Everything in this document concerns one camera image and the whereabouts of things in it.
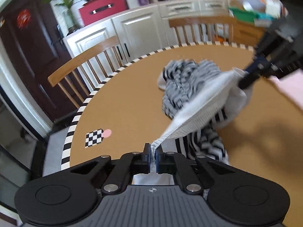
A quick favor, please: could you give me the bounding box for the black white striped sweater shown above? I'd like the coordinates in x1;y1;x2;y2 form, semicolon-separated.
151;59;253;164

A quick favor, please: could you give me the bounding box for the wooden sideboard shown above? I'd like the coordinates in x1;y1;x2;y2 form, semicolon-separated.
233;21;266;46

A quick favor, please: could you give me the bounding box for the green plastic tray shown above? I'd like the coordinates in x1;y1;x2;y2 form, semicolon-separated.
229;7;275;27

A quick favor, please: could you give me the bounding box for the checkerboard marker sticker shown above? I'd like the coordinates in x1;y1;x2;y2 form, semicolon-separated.
85;129;104;148

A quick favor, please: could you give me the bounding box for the wooden chair middle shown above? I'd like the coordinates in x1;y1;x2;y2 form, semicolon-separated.
169;16;237;46

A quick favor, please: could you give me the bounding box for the wooden chair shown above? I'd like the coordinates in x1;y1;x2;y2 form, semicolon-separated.
48;36;123;109
169;16;237;46

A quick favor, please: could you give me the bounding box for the white cabinet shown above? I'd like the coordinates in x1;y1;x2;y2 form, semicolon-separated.
63;0;230;86

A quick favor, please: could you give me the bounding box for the wooden chair left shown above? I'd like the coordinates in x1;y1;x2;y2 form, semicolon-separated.
48;36;123;109

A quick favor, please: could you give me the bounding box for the dark brown door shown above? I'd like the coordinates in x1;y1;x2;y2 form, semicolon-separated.
1;0;75;121

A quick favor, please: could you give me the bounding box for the red storage box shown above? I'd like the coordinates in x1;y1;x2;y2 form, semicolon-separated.
79;0;127;26

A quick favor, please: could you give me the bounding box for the green potted plant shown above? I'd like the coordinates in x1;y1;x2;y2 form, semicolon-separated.
42;0;80;35

